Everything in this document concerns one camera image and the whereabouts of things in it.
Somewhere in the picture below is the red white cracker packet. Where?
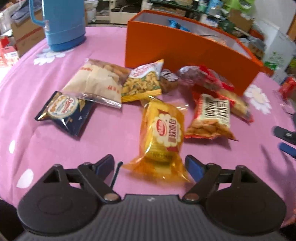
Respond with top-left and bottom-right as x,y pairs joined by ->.
184,91 -> 236,141

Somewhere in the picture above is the navy butter cookies packet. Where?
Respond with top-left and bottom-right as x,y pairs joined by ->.
34,91 -> 94,137

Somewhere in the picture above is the orange rice cracker packet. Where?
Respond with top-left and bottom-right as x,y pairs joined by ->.
123,96 -> 189,183

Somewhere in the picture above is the beige clear snack bag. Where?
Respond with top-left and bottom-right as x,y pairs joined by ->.
62,59 -> 130,109

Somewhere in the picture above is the red long snack packet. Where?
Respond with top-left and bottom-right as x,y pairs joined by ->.
177,65 -> 253,123

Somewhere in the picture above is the small brown cake packet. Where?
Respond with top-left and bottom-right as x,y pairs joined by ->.
159,69 -> 179,93

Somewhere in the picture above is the yellow green bean snack packet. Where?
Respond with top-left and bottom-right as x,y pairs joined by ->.
121,59 -> 164,102

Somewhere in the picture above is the red box at right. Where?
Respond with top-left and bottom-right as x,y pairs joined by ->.
278,76 -> 296,100

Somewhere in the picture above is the pink flowered tablecloth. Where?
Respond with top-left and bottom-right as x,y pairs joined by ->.
1,27 -> 295,220

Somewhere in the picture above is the white mini fridge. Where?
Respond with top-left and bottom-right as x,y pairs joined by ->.
259,20 -> 295,70

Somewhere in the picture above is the orange storage box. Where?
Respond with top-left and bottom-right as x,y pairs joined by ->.
125,10 -> 267,95

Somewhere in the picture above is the red carton on floor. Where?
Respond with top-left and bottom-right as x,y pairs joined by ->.
1,46 -> 19,66

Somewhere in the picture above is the blue snack packet in box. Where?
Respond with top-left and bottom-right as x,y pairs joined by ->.
169,20 -> 190,32

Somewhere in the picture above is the large cardboard box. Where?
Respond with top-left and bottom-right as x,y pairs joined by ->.
11,16 -> 45,57

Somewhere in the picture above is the blue thermos jug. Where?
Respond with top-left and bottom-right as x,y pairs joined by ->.
29,0 -> 86,52

